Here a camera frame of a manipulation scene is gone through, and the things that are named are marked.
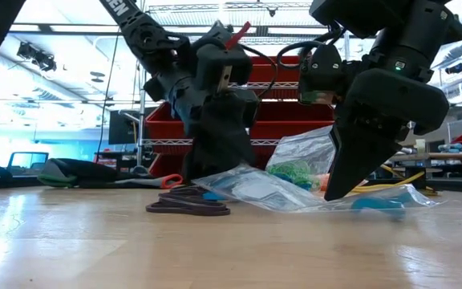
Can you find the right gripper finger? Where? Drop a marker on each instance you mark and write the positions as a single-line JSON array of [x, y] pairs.
[[355, 160]]

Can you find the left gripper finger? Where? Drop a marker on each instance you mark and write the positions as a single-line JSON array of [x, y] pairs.
[[219, 152]]

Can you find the clear zip bag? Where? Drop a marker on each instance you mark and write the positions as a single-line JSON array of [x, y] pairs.
[[307, 148], [263, 190], [323, 180]]

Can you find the green rubber bands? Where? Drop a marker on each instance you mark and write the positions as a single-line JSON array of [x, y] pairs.
[[295, 172]]

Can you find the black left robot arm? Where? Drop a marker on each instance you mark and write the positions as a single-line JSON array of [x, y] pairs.
[[143, 32]]

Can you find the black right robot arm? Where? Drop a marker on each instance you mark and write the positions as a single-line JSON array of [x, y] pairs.
[[395, 28]]

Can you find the loose dark rubber bands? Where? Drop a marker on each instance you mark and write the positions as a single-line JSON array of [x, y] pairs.
[[191, 208]]

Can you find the white cup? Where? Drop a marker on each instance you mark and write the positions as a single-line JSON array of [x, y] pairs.
[[420, 146]]

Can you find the pink loop-shaped object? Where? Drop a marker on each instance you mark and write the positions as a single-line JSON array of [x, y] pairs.
[[171, 180]]

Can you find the dark grey monitor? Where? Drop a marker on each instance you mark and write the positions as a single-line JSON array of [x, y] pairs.
[[122, 128]]

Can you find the pale blue cylindrical part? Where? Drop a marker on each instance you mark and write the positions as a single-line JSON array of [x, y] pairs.
[[461, 148]]

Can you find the black bundle with green edge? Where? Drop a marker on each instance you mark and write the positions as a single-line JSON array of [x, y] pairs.
[[74, 172]]

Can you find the computer monitor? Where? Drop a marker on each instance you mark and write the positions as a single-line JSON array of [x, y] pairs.
[[28, 162]]

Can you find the black ceiling camera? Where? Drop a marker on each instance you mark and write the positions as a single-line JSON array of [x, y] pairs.
[[455, 69]]

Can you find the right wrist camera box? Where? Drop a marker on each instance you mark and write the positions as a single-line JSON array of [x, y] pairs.
[[319, 76]]

